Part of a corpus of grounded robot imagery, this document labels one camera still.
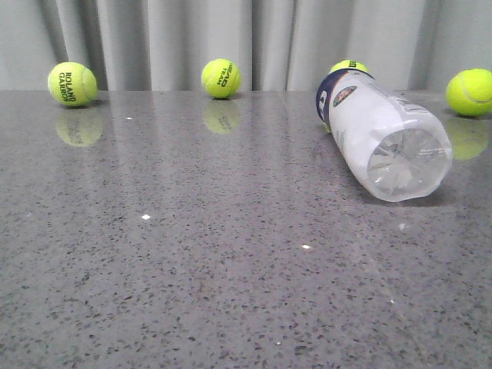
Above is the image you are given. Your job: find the Head Team tennis ball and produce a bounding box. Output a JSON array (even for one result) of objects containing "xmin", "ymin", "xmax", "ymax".
[{"xmin": 201, "ymin": 58, "xmax": 241, "ymax": 99}]

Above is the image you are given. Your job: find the Wilson tennis ball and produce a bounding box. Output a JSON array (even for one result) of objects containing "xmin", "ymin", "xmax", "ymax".
[{"xmin": 330, "ymin": 59, "xmax": 368, "ymax": 73}]

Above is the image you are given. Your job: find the plain yellow tennis ball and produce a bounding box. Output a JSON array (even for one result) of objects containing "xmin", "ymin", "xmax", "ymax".
[{"xmin": 445, "ymin": 68, "xmax": 491, "ymax": 117}]

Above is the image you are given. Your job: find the white blue tennis ball can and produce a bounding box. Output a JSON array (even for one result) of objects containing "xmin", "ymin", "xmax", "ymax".
[{"xmin": 316, "ymin": 68, "xmax": 453, "ymax": 202}]

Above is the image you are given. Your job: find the Roland Garros tennis ball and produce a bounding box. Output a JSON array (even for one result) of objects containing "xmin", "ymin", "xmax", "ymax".
[{"xmin": 47, "ymin": 61, "xmax": 98, "ymax": 107}]

